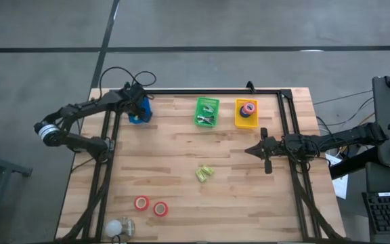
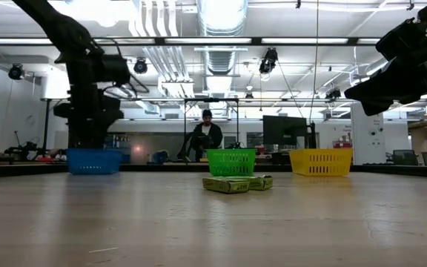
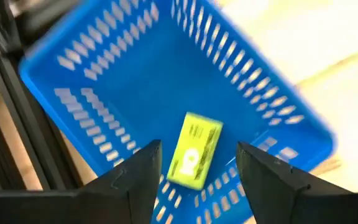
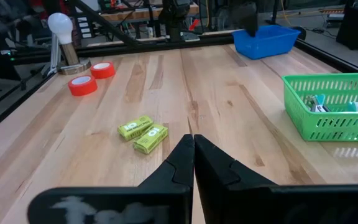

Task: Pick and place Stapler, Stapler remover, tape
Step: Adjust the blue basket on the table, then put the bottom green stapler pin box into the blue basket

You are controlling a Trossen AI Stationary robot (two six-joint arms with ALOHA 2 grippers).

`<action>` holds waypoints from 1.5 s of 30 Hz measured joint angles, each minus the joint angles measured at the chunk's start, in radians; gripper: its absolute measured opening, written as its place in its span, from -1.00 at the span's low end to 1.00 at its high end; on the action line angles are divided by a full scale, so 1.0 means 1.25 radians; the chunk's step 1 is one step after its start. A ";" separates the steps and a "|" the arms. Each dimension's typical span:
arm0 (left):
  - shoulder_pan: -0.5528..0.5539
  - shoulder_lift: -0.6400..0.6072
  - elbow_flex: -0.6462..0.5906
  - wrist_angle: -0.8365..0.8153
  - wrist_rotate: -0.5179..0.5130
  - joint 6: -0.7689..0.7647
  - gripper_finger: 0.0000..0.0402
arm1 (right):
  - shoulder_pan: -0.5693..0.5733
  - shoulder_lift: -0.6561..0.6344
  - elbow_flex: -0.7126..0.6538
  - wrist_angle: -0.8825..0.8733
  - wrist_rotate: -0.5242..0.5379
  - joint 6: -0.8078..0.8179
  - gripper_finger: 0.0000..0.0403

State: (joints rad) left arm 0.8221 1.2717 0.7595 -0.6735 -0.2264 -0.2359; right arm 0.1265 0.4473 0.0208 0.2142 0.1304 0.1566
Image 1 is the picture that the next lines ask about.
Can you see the green plastic basket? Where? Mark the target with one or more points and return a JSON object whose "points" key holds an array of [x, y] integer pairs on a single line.
{"points": [[198, 110]]}

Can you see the pink tape roll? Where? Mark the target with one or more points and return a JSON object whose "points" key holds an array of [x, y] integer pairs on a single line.
{"points": [[244, 108]]}

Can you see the grey keyboard tray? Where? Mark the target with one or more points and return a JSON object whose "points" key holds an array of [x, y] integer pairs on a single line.
{"points": [[384, 179]]}

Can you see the dark blue tape roll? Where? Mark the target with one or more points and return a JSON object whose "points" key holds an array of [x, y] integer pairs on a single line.
{"points": [[243, 114]]}

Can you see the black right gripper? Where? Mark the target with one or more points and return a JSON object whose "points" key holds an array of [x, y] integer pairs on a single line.
{"points": [[273, 147]]}

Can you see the black desk leg bar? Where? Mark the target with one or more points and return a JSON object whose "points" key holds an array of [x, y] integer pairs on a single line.
{"points": [[350, 166]]}

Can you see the grey metal stand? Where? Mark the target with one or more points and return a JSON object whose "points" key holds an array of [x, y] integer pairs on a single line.
{"points": [[2, 165]]}

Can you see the white paper sheet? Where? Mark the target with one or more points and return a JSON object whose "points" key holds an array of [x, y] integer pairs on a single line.
{"points": [[340, 186]]}

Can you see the yellow plastic basket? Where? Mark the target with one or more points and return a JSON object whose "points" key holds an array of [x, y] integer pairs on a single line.
{"points": [[249, 122]]}

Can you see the light teal staple remover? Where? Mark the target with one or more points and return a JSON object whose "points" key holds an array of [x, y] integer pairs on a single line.
{"points": [[209, 109]]}

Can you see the white light bulb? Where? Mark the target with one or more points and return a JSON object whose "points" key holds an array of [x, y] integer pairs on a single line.
{"points": [[113, 228], [129, 230]]}

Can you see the blue plastic basket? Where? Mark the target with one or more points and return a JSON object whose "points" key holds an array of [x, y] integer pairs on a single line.
{"points": [[146, 110]]}

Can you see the black frame bracket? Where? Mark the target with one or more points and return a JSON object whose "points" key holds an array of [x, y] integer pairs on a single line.
{"points": [[250, 87]]}

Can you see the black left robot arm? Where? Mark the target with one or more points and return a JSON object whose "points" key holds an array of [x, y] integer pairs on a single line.
{"points": [[80, 108]]}

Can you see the red tape roll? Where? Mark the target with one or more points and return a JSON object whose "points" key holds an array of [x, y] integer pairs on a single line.
{"points": [[155, 209], [136, 203]]}

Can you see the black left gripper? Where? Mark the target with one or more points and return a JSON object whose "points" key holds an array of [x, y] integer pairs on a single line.
{"points": [[134, 96]]}

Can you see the black metal table frame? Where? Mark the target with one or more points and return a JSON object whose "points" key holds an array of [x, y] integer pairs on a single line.
{"points": [[198, 91]]}

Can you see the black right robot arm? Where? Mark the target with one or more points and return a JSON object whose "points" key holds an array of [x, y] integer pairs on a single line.
{"points": [[350, 133]]}

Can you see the black keyboard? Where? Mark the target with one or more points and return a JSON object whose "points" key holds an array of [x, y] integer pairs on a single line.
{"points": [[389, 213]]}

